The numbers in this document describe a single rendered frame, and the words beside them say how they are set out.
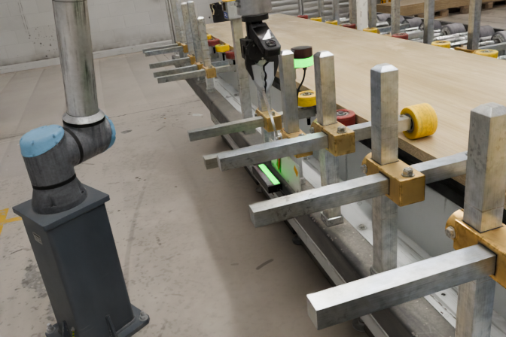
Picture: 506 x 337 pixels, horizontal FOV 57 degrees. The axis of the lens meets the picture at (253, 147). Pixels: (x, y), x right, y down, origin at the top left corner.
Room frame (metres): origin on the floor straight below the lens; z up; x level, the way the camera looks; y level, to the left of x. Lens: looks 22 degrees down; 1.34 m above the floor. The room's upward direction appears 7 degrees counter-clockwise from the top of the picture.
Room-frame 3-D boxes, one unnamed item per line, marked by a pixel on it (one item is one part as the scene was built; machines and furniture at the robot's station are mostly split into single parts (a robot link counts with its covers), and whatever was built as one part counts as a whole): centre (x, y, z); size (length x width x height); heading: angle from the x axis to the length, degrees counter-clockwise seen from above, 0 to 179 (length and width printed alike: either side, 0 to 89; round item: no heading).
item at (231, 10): (1.77, 0.01, 1.18); 0.07 x 0.07 x 0.08; 14
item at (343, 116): (1.27, -0.26, 0.85); 0.08 x 0.08 x 0.11
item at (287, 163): (1.30, -0.09, 0.75); 0.26 x 0.01 x 0.10; 14
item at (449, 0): (8.97, -3.82, 0.23); 2.41 x 0.77 x 0.17; 108
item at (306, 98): (1.51, -0.20, 0.85); 0.08 x 0.08 x 0.11
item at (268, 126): (1.50, -0.06, 0.84); 0.13 x 0.06 x 0.05; 14
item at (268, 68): (1.26, -0.06, 1.04); 0.06 x 0.03 x 0.09; 14
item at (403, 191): (0.77, -0.25, 0.95); 0.13 x 0.06 x 0.05; 14
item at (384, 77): (0.79, -0.24, 0.91); 0.03 x 0.03 x 0.48; 14
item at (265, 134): (1.52, -0.06, 0.93); 0.03 x 0.03 x 0.48; 14
